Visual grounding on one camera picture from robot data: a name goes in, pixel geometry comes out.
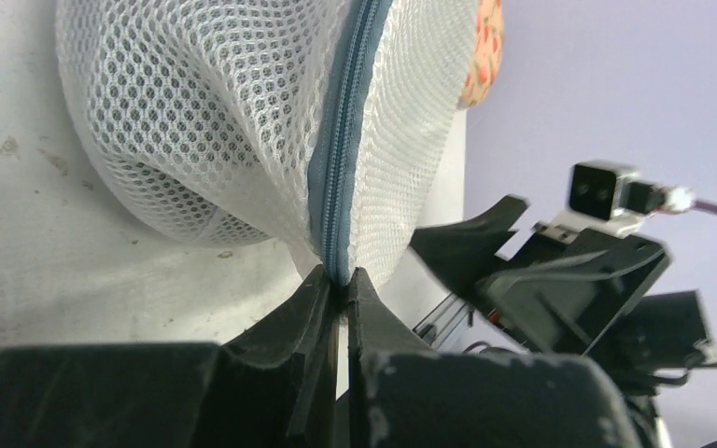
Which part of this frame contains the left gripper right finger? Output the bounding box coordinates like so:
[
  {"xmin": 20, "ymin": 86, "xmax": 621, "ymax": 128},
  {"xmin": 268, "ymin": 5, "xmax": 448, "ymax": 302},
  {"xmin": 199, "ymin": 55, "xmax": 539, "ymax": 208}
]
[{"xmin": 346, "ymin": 269, "xmax": 640, "ymax": 447}]

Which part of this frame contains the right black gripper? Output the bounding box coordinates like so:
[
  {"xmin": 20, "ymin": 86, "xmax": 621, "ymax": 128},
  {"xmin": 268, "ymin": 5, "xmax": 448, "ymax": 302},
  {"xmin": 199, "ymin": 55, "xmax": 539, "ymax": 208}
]
[{"xmin": 409, "ymin": 195, "xmax": 717, "ymax": 395}]

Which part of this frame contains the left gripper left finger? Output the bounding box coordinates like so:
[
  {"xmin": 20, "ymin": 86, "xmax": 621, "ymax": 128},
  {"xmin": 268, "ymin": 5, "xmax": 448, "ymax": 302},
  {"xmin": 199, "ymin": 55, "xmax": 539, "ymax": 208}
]
[{"xmin": 0, "ymin": 267, "xmax": 338, "ymax": 447}]

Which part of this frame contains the peach floral padded bra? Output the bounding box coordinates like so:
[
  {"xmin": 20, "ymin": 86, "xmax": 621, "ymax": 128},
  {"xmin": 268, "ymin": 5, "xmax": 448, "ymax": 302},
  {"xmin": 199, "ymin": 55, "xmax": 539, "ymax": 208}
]
[{"xmin": 458, "ymin": 0, "xmax": 505, "ymax": 109}]

